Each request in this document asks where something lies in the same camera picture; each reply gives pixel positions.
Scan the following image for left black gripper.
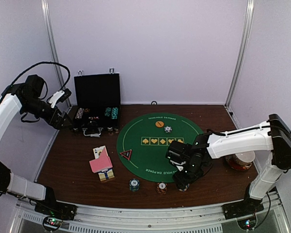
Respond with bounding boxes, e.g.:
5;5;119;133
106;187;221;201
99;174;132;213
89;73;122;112
21;96;74;130

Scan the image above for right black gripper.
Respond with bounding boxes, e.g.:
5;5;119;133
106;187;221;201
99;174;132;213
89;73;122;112
173;160;204;190

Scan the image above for blue pink chip stack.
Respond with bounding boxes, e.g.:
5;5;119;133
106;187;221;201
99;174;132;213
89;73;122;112
178;184;190;192

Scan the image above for blue pink chips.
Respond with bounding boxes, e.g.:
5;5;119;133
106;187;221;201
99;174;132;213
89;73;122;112
75;108;84;120
164;126;172;133

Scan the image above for red black chip stack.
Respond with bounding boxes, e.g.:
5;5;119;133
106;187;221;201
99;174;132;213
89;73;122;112
156;182;167;194

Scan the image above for orange round button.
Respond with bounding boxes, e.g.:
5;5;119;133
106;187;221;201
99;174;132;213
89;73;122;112
155;121;164;128

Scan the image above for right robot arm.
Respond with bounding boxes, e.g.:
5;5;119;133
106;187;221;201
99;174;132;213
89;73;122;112
165;114;291;215

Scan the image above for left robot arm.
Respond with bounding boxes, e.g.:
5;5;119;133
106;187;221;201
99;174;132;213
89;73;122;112
0;83;71;216

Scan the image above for white patterned teacup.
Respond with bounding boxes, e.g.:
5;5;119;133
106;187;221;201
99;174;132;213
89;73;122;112
233;151;255;168

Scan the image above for blue pink chips in case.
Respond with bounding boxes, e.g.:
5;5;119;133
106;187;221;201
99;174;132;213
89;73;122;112
75;108;84;120

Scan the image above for round green poker mat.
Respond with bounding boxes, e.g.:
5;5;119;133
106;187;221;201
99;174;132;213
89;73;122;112
116;113;203;183

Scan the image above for black poker chip case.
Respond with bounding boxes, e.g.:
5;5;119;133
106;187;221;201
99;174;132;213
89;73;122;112
71;73;121;137

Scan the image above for blue green chip stack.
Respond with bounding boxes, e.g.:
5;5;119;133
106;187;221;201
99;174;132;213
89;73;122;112
129;179;140;192

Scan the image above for black red triangular button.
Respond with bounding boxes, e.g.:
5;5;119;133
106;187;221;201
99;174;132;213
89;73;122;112
119;149;132;161

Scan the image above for ace of spades card pack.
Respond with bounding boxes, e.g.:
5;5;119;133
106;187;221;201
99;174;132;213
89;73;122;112
93;146;108;159

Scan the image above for teal chips in case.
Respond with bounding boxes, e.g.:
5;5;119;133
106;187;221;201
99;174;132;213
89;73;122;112
104;107;119;119

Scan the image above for blue yellow card box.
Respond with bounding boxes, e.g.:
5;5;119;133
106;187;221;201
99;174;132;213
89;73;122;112
98;168;115;182

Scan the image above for pink backed card deck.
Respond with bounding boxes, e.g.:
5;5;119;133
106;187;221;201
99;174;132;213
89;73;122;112
89;156;113;173

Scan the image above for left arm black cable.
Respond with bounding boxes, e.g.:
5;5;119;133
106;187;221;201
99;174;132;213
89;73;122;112
4;62;71;98

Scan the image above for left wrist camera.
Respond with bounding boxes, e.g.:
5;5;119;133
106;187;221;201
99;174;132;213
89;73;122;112
47;88;72;108

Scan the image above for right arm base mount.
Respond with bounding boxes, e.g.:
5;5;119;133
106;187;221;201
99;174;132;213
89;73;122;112
222;200;264;219

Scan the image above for aluminium front rail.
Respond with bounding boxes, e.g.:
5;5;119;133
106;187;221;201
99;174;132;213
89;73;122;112
7;191;291;233

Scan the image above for left aluminium frame post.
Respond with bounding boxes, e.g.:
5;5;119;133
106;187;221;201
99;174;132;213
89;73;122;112
40;0;72;109

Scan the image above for aluminium frame post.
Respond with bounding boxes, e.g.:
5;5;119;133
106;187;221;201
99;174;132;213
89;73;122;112
225;0;255;109
40;0;72;109

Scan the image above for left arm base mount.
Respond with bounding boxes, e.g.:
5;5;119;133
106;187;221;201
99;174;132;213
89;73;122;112
33;200;77;220

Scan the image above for right aluminium frame post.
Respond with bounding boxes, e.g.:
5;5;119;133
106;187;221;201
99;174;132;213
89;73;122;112
225;0;255;109

